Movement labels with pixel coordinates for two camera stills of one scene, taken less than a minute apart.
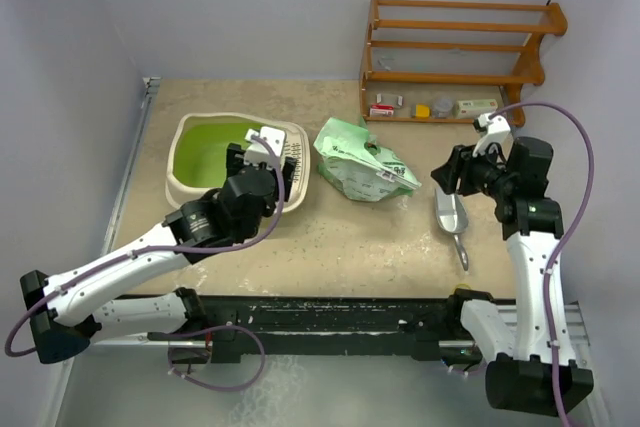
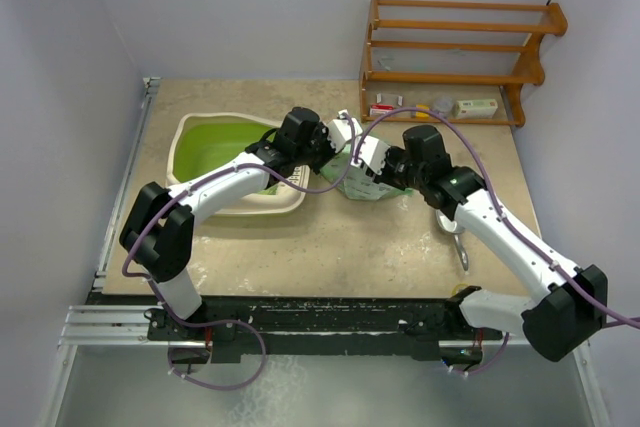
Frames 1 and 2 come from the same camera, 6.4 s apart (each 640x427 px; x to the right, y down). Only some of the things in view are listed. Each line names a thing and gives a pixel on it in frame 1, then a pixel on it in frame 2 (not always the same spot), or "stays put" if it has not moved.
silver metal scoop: x=452 y=218 stays put
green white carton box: x=472 y=109 stays put
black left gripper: x=236 y=163 → x=321 y=133
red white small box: x=381 y=110 stays put
